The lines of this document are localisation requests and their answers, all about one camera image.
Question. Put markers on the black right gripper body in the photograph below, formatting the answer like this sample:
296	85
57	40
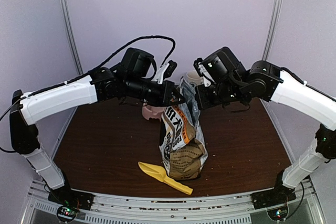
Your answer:
206	101

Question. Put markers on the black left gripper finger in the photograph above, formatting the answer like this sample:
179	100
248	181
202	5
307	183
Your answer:
178	101
176	95

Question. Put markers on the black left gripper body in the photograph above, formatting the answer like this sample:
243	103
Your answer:
168	85

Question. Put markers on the pink double pet feeder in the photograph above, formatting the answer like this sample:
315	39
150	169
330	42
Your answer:
152	112

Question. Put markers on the pet food bag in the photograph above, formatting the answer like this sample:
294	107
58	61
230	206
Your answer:
182	145

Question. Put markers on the yellow plastic scoop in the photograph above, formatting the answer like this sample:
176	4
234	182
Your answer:
160	174

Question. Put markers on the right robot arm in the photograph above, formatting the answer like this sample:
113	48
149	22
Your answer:
226	81

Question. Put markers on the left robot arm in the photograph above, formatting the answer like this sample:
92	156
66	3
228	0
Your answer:
126	79

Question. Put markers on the white patterned ceramic mug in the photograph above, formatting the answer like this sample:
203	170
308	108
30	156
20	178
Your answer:
193	78

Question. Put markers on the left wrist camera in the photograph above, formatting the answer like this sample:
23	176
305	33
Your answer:
164	72

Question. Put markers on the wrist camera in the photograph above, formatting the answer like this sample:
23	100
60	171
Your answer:
200	69
164	72

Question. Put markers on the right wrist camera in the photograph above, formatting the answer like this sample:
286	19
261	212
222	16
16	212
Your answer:
200	69

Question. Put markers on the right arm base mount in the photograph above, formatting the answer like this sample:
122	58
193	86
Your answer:
275	201

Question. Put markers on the aluminium corner post right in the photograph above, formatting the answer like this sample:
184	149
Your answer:
272	28

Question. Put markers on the aluminium corner post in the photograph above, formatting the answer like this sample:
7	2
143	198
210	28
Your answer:
272	28
70	36

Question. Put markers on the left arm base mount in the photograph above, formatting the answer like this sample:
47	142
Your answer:
71	202

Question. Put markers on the aluminium corner post left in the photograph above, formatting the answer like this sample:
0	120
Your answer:
70	36

